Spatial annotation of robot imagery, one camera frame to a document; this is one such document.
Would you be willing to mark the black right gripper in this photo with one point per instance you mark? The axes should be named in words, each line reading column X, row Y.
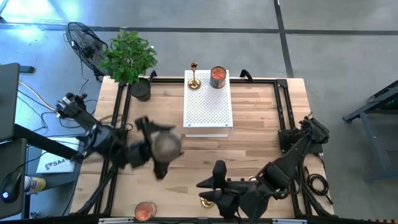
column 231, row 199

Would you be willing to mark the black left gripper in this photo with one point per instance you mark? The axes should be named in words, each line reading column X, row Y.
column 138, row 154

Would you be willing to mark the tin can with silver top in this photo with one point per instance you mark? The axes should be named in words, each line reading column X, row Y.
column 166, row 146

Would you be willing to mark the brass candlestick holder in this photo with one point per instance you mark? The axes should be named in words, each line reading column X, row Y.
column 194, row 83
column 252, row 179
column 206, row 203

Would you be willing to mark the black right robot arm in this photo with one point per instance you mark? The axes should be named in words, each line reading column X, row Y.
column 286, row 161

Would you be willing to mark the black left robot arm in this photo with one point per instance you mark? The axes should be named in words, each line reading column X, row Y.
column 99, row 137

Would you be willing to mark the white perforated metal shelf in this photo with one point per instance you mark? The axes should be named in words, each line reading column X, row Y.
column 208, row 105

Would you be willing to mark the black table clamp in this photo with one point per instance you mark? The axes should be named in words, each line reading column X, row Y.
column 152, row 75
column 246, row 74

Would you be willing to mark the green potted plant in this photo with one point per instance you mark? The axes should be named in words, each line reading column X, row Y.
column 129, row 56

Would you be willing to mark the white paper label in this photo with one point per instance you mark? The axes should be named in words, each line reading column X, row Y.
column 57, row 157

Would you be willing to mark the black floor fan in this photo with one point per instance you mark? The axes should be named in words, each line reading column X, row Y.
column 85, row 46

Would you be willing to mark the yellow white spray can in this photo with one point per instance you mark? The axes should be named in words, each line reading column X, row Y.
column 35, row 184

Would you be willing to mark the black desk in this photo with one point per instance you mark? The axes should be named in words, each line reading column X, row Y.
column 12, row 161

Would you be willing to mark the black computer mouse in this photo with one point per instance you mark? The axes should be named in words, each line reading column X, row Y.
column 11, row 186

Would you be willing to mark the dark grey laptop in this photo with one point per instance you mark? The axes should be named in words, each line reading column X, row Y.
column 7, row 99

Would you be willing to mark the grey metal cart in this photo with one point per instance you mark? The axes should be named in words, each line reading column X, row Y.
column 374, row 143

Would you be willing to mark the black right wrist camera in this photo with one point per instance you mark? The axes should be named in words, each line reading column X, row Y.
column 220, row 172

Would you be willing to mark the white edge bracket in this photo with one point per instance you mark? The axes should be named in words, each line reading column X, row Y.
column 289, row 221
column 115, row 221

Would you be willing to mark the black aluminium table frame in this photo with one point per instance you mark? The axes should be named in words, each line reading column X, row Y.
column 258, row 80

